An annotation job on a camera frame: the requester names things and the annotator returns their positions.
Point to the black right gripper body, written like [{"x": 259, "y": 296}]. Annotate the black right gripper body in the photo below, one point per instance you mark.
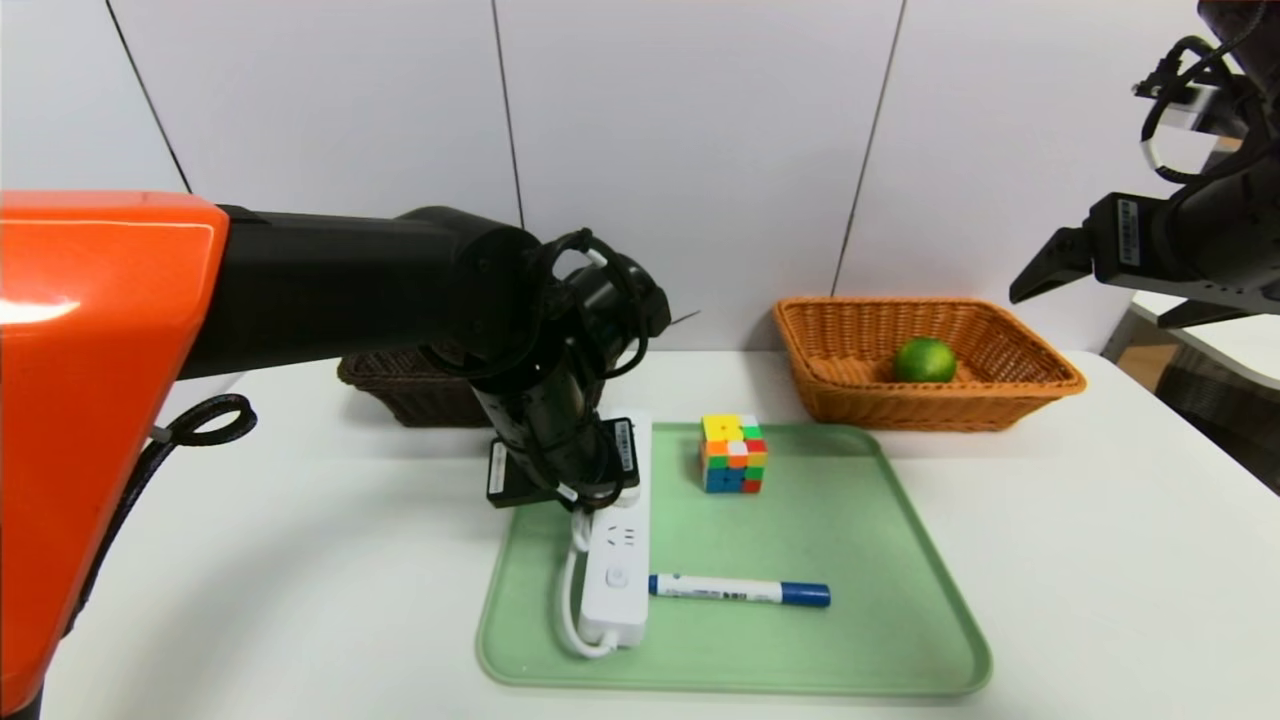
[{"x": 1122, "y": 236}]

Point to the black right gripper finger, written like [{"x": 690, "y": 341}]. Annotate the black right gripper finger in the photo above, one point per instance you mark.
[
  {"x": 1065, "y": 262},
  {"x": 1215, "y": 308}
]

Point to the dark brown wicker basket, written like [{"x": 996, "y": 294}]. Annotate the dark brown wicker basket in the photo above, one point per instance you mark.
[{"x": 420, "y": 395}]

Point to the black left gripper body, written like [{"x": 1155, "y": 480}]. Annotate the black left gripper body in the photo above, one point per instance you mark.
[{"x": 520, "y": 477}]

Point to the white marker with blue cap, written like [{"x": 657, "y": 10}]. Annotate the white marker with blue cap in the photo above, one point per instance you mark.
[{"x": 730, "y": 589}]

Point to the colourful puzzle cube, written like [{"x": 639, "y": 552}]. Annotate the colourful puzzle cube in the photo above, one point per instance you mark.
[{"x": 732, "y": 455}]

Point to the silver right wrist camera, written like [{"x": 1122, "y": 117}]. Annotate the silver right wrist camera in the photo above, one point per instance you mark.
[{"x": 1195, "y": 110}]

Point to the light green plastic tray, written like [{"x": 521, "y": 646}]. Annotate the light green plastic tray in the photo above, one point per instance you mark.
[{"x": 800, "y": 540}]

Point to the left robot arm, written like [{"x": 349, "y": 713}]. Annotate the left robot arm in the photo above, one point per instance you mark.
[{"x": 330, "y": 290}]

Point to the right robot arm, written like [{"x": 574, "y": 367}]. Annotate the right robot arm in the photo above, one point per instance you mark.
[{"x": 1230, "y": 230}]

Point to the orange wicker basket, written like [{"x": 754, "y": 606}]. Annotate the orange wicker basket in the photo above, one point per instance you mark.
[{"x": 840, "y": 350}]

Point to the green lime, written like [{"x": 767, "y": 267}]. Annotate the green lime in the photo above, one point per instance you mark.
[{"x": 925, "y": 360}]

